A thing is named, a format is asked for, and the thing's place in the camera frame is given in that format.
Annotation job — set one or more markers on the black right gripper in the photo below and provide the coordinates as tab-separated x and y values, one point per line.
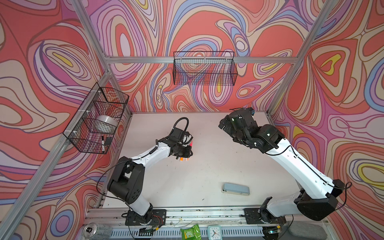
227	124

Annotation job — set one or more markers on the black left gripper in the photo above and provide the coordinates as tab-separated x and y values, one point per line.
184	151

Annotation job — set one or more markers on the grey pencil case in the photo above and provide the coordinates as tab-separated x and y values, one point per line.
235	189

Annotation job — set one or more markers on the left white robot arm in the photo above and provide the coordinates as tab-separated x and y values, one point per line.
127	180

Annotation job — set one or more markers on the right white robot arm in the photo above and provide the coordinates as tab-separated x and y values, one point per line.
318	195

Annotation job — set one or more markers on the black marker in basket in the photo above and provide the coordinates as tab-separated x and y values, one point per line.
103	144

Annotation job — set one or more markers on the silver tape roll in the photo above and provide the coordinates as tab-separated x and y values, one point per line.
105	124

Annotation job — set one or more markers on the green snack packet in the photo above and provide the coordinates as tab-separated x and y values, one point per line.
193	233

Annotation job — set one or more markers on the small white clock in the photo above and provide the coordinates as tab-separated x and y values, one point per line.
214	232

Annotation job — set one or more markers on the silver drink can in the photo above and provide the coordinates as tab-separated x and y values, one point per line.
95	231

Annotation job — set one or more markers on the back black wire basket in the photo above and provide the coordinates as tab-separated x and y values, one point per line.
204	68

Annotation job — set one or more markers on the black wire basket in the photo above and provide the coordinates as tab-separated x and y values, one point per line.
100	114
204	68

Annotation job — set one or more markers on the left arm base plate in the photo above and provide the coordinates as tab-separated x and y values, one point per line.
156	217

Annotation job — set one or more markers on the left black wire basket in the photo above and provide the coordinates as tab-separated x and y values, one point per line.
100	114

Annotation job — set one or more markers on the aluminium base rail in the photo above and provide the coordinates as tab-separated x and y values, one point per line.
229	218

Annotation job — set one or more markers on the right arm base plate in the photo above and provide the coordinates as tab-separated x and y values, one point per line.
255	216

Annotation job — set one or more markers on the aluminium frame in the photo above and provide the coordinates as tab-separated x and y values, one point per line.
49	64

